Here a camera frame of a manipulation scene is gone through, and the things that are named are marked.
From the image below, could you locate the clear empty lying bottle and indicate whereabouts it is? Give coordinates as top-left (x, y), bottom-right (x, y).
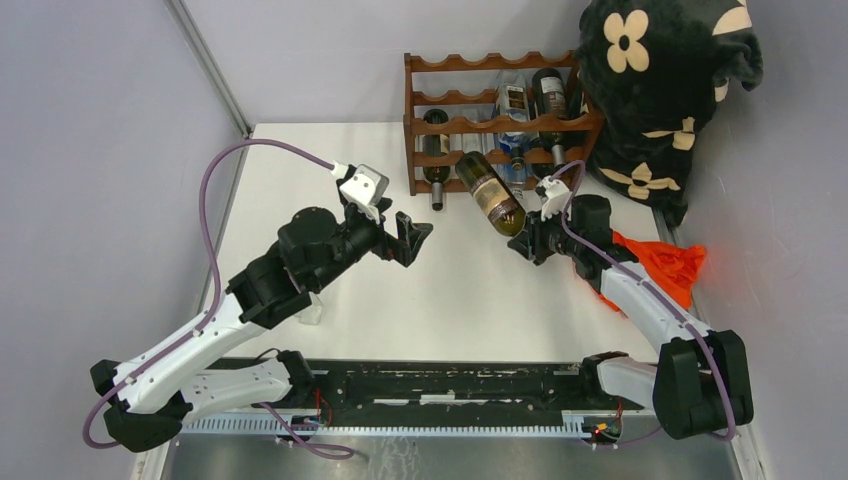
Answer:
top-left (295, 292), bottom-right (323, 326)

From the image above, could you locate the green wine bottle white label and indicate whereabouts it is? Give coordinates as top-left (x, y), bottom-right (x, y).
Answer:
top-left (524, 131), bottom-right (557, 180)

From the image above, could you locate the orange cloth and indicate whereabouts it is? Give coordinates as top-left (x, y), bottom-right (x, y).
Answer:
top-left (612, 231), bottom-right (707, 310)

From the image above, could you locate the black floral blanket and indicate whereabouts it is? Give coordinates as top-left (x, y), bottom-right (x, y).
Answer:
top-left (574, 0), bottom-right (764, 227)

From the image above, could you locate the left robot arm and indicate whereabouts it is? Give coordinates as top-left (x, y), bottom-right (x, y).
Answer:
top-left (90, 205), bottom-right (433, 453)

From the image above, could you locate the brown wooden wine rack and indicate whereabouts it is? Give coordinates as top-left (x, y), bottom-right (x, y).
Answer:
top-left (402, 51), bottom-right (605, 196)

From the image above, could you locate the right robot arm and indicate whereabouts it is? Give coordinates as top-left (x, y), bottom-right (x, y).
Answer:
top-left (508, 195), bottom-right (754, 439)

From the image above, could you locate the blue square bottle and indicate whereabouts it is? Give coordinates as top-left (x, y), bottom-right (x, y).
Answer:
top-left (493, 98), bottom-right (530, 199)

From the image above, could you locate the clear bottle black cap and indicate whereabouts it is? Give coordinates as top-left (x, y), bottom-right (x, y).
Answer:
top-left (493, 70), bottom-right (530, 173)

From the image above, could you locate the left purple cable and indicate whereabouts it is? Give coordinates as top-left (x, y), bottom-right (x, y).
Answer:
top-left (82, 137), bottom-right (351, 461)

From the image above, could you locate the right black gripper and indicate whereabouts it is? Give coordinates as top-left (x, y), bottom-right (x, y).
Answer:
top-left (507, 203), bottom-right (583, 260)

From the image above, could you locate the small clear glass bottle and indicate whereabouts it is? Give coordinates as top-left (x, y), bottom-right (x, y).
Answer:
top-left (461, 107), bottom-right (489, 156)

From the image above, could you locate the green wine bottle front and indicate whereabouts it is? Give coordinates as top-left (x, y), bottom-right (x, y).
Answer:
top-left (422, 108), bottom-right (451, 211)

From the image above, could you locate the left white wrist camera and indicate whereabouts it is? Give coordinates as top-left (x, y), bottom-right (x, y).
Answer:
top-left (330, 162), bottom-right (390, 224)

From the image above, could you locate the black mounting rail base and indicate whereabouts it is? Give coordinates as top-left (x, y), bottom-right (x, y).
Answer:
top-left (188, 356), bottom-right (644, 439)

